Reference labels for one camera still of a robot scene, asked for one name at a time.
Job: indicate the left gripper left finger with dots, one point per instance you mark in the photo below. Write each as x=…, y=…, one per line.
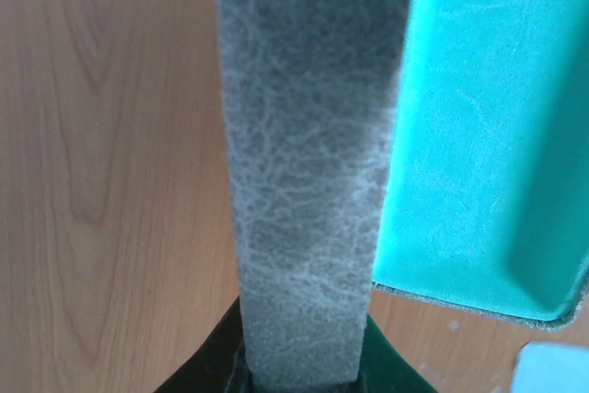
x=219, y=365

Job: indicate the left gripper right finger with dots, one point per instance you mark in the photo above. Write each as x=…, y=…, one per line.
x=383, y=370

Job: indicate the grey glasses case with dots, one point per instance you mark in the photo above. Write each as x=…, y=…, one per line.
x=436, y=149

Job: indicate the light blue cleaning cloth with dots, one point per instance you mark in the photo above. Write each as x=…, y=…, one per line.
x=543, y=366

